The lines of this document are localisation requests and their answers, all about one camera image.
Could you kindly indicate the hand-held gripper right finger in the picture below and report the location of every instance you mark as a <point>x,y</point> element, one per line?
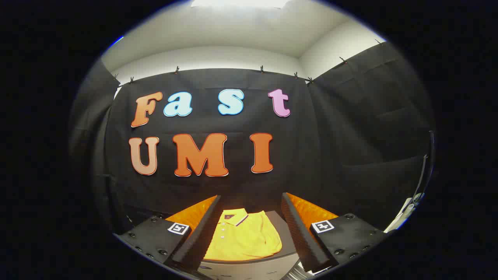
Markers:
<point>297,233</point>

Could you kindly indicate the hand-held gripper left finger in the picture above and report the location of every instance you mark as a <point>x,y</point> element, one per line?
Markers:
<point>208,233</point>

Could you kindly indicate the yellow polo shirt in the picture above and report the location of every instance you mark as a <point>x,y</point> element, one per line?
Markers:
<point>245,239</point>

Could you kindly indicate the white object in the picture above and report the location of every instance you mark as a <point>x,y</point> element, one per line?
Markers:
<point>402,216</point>

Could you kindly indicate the ceiling light panel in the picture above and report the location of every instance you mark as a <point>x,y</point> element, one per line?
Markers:
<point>239,3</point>

